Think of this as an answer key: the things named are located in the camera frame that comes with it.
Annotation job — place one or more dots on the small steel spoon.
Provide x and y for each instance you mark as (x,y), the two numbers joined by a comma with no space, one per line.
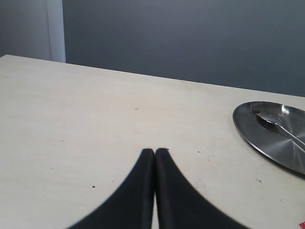
(272,121)

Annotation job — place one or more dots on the white door frame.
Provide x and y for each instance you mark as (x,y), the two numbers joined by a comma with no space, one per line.
(56,30)

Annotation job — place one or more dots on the round steel plate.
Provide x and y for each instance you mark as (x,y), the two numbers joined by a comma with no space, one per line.
(271,142)

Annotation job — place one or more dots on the artificial red anthurium flower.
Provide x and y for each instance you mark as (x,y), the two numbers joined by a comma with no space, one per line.
(302,225)

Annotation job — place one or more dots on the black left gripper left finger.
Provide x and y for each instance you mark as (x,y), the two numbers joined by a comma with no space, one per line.
(131,204)

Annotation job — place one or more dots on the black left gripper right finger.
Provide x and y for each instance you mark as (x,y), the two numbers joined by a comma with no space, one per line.
(179,204)

